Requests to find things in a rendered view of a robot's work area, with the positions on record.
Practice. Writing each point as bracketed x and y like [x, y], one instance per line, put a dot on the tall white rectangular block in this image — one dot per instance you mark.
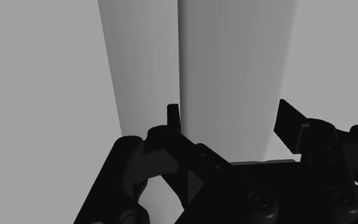
[228, 77]

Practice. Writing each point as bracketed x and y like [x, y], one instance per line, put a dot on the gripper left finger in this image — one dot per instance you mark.
[126, 173]

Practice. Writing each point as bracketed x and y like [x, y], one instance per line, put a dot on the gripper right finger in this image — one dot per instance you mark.
[321, 145]

